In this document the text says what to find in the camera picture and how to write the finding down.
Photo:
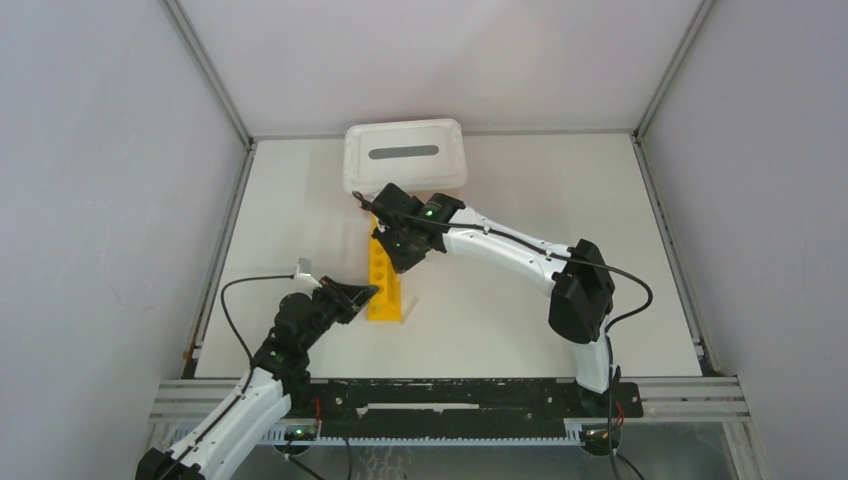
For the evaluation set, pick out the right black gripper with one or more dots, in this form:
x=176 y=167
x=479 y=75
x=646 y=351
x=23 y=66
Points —
x=402 y=263

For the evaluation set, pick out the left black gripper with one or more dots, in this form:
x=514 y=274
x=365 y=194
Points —
x=357 y=296

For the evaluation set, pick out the yellow test tube rack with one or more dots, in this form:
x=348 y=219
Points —
x=386 y=305

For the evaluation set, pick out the clear tube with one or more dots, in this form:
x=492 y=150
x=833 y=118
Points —
x=408 y=309

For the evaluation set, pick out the pink plastic storage bin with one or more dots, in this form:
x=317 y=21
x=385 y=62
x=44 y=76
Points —
x=447 y=193

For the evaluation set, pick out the translucent white bin lid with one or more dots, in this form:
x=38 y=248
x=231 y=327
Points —
x=418 y=155

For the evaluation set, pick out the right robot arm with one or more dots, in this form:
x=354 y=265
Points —
x=576 y=279

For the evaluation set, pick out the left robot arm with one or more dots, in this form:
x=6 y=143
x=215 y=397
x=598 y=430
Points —
x=276 y=381

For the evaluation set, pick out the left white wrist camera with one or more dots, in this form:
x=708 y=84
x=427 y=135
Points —
x=302 y=274

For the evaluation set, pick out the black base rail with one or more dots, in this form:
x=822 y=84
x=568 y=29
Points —
x=443 y=410

